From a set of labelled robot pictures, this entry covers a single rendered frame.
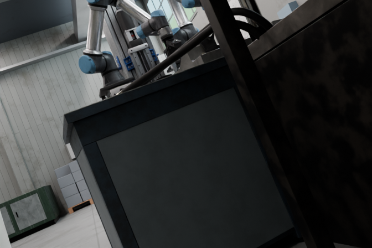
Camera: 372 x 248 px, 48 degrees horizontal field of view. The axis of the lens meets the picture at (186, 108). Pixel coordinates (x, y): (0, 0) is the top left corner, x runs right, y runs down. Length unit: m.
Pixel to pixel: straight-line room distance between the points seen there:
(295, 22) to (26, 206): 7.78
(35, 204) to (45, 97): 3.13
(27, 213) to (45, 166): 2.16
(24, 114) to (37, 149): 0.91
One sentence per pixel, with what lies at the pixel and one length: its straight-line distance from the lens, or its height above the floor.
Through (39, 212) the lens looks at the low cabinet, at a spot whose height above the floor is 0.32.
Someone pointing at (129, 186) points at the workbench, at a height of 0.48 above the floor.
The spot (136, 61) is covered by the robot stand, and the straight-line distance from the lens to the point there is 2.82.
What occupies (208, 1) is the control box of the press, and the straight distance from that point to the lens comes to 1.35.
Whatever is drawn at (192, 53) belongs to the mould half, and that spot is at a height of 0.90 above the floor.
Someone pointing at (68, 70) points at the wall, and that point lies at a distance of 10.92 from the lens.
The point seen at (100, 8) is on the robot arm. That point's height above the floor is 1.45.
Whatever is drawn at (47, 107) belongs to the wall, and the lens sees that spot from 10.75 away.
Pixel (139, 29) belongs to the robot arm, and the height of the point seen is 1.21.
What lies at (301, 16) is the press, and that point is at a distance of 1.30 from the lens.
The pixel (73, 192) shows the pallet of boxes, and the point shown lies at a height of 0.39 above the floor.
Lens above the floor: 0.56
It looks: 4 degrees up
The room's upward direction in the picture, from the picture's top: 23 degrees counter-clockwise
